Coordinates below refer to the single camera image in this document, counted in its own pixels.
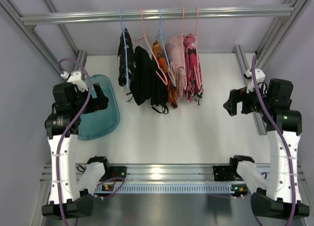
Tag blue hanger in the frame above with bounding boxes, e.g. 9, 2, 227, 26
155, 7, 177, 87
119, 10, 130, 90

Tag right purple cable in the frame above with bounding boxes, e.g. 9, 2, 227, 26
251, 54, 296, 226

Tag orange camouflage trousers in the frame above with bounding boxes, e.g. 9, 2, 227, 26
152, 40, 178, 109

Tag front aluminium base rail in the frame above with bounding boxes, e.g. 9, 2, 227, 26
39, 162, 306, 195

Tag left aluminium frame beam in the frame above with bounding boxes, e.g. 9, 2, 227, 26
0, 0, 80, 73

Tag right aluminium frame beam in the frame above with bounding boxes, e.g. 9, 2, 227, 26
255, 0, 312, 69

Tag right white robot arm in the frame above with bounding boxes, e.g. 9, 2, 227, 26
223, 79, 310, 221

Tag black white patterned trousers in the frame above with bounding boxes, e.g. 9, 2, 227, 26
117, 28, 135, 86

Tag aluminium hanging rail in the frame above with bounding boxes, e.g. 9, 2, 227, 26
20, 4, 294, 25

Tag teal plastic bin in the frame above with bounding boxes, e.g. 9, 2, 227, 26
78, 75, 120, 140

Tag aluminium frame beam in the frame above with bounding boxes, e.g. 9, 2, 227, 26
0, 0, 80, 73
255, 0, 312, 69

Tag left aluminium floor extrusion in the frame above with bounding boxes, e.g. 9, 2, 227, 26
74, 51, 88, 73

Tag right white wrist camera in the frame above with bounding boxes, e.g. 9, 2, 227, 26
243, 68, 266, 93

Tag plain black trousers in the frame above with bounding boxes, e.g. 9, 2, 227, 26
130, 46, 169, 114

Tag pink camouflage trousers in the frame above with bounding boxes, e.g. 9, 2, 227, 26
183, 33, 204, 102

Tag light pink trousers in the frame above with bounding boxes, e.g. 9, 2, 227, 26
165, 36, 187, 101

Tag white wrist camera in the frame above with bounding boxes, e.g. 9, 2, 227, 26
243, 68, 266, 93
60, 70, 88, 92

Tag aluminium floor extrusion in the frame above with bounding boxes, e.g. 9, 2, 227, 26
234, 44, 267, 136
74, 51, 88, 73

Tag right aluminium floor extrusion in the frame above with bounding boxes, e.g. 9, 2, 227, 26
234, 44, 267, 136

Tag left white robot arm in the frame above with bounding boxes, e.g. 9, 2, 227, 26
42, 82, 110, 221

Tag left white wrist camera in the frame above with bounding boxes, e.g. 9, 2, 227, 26
60, 70, 88, 92

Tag pink hanger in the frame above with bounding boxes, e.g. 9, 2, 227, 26
171, 6, 186, 77
194, 6, 202, 89
138, 8, 168, 85

